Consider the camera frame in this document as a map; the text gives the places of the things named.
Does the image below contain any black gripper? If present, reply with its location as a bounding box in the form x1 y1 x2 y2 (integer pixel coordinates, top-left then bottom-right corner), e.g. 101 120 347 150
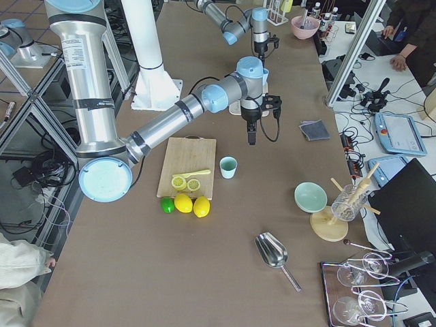
251 32 279 61
240 94 282 146

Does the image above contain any blue cup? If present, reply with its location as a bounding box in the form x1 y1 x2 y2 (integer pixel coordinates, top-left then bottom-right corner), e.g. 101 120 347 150
262 68 270 84

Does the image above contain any green cup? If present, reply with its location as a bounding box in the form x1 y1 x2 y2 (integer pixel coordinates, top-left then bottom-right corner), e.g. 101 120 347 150
219 156 238 179

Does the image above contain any beige rabbit tray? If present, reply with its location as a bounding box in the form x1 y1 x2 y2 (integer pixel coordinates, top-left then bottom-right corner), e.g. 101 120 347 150
228 82 268 116

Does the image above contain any metal scoop in bowl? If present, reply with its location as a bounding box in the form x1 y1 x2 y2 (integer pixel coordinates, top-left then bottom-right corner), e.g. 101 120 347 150
300 9 308 29

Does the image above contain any pink bowl with ice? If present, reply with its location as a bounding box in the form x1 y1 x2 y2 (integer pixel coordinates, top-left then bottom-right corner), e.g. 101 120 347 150
291 16 320 40

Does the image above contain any grey folded cloth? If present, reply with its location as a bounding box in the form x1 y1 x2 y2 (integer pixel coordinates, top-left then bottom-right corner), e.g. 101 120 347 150
299 120 330 141

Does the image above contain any wooden cutting board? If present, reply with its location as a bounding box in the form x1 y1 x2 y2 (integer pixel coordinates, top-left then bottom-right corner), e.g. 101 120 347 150
157 137 217 200

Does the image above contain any lemon slice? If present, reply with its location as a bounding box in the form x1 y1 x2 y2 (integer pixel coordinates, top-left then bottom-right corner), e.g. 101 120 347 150
187 178 201 192
171 176 187 191

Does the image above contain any yellow plastic knife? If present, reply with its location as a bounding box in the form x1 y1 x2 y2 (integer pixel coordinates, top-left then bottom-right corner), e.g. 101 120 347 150
172 169 211 178

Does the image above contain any green bowl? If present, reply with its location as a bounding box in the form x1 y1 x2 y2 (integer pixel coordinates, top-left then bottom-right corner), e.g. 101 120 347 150
294 182 328 213

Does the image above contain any whole yellow lemon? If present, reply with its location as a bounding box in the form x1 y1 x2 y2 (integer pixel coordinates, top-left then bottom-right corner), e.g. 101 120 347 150
174 193 193 213

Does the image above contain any green lime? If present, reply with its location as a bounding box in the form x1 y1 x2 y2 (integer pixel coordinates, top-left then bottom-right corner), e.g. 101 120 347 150
160 198 175 213

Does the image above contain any wooden stand base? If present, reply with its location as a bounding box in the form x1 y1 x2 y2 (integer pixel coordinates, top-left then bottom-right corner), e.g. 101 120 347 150
310 206 348 242

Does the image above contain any clear glass on stand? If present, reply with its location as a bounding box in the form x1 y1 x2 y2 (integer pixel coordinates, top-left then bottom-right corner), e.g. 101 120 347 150
331 185 368 221

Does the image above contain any spare black gripper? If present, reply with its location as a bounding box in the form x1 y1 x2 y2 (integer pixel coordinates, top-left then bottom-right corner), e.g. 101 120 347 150
360 78 390 112

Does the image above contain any blue teach pendant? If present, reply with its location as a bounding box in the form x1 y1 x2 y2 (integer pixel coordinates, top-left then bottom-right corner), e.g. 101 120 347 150
374 112 427 157

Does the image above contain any standing person right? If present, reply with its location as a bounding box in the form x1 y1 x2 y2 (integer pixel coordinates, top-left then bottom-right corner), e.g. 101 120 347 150
382 0 435 87

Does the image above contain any wine glass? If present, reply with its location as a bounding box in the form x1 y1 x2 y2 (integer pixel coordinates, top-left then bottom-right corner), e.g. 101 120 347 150
332 290 387 326
337 252 388 287

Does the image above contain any person in white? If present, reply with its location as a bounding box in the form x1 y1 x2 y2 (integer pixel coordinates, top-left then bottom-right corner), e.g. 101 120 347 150
1 236 56 326

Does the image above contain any white wire rack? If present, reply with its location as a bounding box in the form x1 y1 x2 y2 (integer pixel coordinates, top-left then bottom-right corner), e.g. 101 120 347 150
263 0 293 26

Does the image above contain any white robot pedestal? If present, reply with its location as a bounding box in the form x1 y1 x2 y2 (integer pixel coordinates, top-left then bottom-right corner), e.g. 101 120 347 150
122 0 181 111

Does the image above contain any aluminium frame post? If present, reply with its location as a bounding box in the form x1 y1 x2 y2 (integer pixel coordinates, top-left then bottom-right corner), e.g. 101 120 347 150
326 0 386 108

